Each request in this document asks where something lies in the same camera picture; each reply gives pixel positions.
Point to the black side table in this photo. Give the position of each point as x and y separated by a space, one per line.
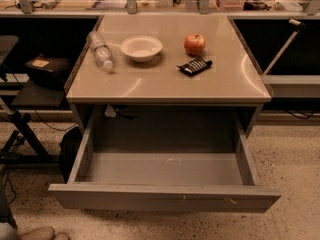
19 99

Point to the white leaning pole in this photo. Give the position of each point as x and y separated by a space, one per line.
298 26

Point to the black backpack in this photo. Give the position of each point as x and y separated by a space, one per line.
68 151

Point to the white bowl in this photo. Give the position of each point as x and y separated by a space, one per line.
141 48

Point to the clear plastic water bottle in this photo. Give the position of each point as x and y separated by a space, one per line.
101 52

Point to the grey drawer cabinet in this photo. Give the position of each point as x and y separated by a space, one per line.
232 80

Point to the black snack bar wrapper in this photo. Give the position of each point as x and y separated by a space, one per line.
195 66

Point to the tan shoe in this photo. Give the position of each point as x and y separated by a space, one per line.
42 233

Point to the grey top drawer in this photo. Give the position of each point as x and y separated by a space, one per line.
165 159

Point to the red apple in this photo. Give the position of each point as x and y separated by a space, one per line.
194 44

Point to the black box with label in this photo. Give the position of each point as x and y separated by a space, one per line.
51 73

